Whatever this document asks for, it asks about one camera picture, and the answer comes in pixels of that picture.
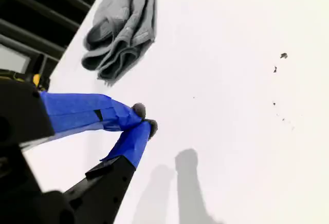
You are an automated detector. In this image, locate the grey striped towel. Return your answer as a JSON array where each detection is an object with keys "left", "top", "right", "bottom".
[{"left": 81, "top": 0, "right": 159, "bottom": 87}]

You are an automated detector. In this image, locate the black yellow clamp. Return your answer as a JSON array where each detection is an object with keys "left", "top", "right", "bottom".
[{"left": 0, "top": 68, "right": 51, "bottom": 92}]

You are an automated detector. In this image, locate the black metal rack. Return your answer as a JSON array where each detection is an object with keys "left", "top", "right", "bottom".
[{"left": 0, "top": 0, "right": 108, "bottom": 81}]

